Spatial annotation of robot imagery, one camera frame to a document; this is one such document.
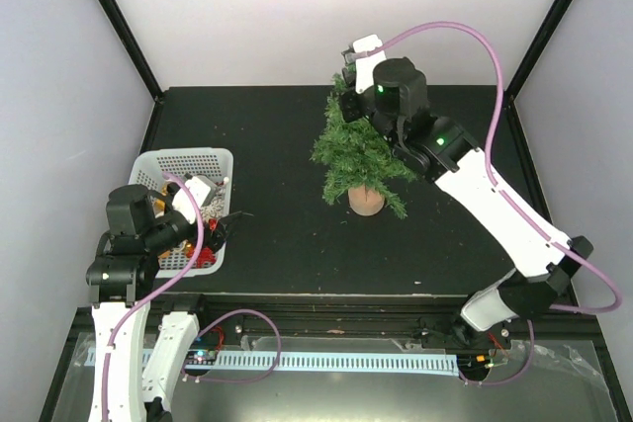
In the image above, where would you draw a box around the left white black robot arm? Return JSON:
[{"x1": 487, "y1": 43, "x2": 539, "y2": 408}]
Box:
[{"x1": 86, "y1": 175, "x2": 241, "y2": 421}]

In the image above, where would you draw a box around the small green christmas tree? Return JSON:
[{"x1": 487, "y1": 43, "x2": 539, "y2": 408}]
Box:
[{"x1": 311, "y1": 73, "x2": 416, "y2": 219}]

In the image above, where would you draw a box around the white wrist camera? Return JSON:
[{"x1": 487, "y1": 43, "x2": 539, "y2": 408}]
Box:
[
  {"x1": 172, "y1": 175, "x2": 219, "y2": 224},
  {"x1": 341, "y1": 34, "x2": 387, "y2": 94}
]

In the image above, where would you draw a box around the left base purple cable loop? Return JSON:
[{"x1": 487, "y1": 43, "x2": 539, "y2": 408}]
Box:
[{"x1": 180, "y1": 308, "x2": 283, "y2": 384}]

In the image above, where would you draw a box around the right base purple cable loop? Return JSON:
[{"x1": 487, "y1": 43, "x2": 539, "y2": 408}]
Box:
[{"x1": 457, "y1": 318, "x2": 535, "y2": 387}]

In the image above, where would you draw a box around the white plastic basket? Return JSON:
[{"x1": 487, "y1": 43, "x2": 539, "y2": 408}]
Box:
[{"x1": 128, "y1": 147, "x2": 233, "y2": 279}]

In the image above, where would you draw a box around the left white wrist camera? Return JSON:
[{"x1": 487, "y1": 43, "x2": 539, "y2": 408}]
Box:
[{"x1": 172, "y1": 175, "x2": 219, "y2": 224}]

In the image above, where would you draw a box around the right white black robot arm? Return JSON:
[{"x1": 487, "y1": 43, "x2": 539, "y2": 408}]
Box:
[{"x1": 341, "y1": 57, "x2": 593, "y2": 347}]

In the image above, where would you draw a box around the terracotta tree pot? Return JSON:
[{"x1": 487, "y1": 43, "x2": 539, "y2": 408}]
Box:
[{"x1": 348, "y1": 185, "x2": 385, "y2": 216}]

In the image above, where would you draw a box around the red snowflake ornament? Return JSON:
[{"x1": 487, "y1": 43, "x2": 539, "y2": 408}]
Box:
[{"x1": 195, "y1": 247, "x2": 217, "y2": 269}]

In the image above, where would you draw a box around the light blue slotted cable duct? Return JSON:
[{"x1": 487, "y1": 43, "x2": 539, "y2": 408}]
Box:
[{"x1": 86, "y1": 346, "x2": 460, "y2": 378}]

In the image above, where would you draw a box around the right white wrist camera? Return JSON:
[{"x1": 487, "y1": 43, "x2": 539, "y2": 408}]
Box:
[{"x1": 341, "y1": 34, "x2": 387, "y2": 94}]

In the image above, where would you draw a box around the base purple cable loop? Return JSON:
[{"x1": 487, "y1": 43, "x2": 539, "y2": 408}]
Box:
[
  {"x1": 457, "y1": 318, "x2": 535, "y2": 387},
  {"x1": 180, "y1": 308, "x2": 283, "y2": 384}
]

